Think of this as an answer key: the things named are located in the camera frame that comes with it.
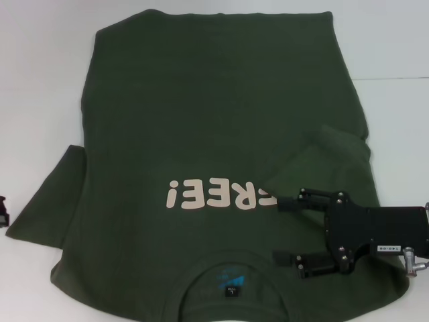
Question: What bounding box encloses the dark green FREE t-shirt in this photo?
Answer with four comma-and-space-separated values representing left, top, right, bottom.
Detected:
6, 9, 411, 322

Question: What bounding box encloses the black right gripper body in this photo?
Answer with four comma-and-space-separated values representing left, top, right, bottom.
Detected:
324, 191, 429, 279

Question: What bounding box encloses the right gripper cable with plug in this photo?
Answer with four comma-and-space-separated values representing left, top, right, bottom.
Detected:
403, 247, 429, 278

